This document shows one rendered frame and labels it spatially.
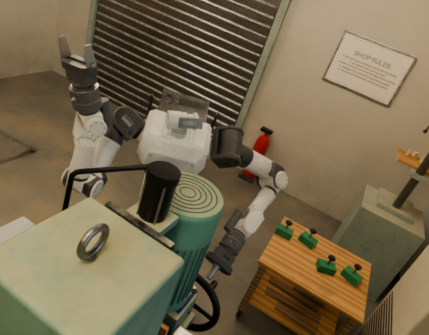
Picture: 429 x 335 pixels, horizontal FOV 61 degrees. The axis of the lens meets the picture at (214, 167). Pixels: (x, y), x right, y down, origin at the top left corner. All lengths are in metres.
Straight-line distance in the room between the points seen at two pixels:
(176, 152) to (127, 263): 0.84
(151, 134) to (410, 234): 2.17
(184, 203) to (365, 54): 2.98
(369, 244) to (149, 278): 2.63
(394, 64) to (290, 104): 0.96
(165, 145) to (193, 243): 0.66
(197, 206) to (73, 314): 0.35
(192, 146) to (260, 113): 2.52
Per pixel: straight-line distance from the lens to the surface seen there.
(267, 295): 2.59
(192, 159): 1.40
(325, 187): 3.96
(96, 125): 1.20
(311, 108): 3.73
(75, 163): 1.31
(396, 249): 3.11
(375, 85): 3.61
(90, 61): 1.12
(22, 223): 0.71
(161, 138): 1.39
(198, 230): 0.77
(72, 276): 0.58
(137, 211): 0.69
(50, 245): 0.62
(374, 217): 2.99
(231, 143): 1.45
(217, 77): 3.93
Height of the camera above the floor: 1.96
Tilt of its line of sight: 30 degrees down
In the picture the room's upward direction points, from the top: 20 degrees clockwise
